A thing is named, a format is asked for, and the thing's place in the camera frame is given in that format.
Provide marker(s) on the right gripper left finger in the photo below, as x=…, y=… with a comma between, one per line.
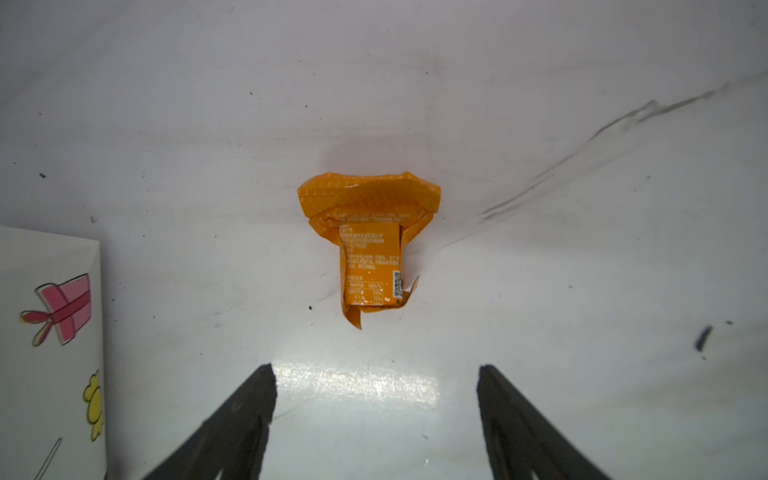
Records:
x=231, y=443

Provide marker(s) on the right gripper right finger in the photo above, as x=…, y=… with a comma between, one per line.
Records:
x=520, y=442

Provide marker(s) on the white paper gift bag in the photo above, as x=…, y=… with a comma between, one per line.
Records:
x=53, y=418

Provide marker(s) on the small orange snack packet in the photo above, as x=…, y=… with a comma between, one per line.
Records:
x=371, y=219

